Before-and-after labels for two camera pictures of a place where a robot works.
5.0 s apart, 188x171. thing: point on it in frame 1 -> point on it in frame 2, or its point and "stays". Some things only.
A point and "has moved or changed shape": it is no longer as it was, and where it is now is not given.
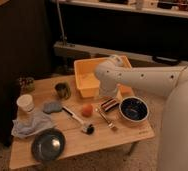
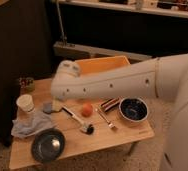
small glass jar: (27, 84) stays
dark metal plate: (48, 144) stays
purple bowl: (134, 109) stays
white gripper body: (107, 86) -> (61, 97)
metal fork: (110, 124) stays
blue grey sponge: (51, 107) has moved or changed shape
